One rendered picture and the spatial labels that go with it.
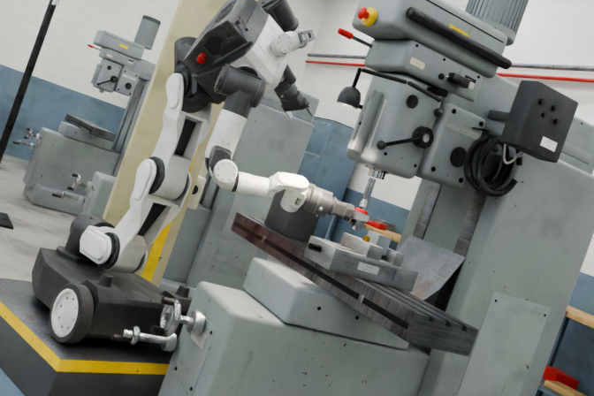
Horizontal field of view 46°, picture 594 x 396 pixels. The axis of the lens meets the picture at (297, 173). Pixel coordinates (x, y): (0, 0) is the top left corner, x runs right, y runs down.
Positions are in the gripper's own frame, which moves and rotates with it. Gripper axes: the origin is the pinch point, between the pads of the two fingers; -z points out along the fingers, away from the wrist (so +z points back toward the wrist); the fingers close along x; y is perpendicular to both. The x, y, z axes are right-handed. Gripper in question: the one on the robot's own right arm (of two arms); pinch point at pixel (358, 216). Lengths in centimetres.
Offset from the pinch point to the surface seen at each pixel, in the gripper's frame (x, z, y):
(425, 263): 12.2, -31.2, 8.5
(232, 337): -31, 28, 45
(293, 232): 28.2, 16.3, 15.0
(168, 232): 157, 69, 50
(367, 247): -22.6, -2.0, 7.7
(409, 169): -6.9, -9.6, -20.5
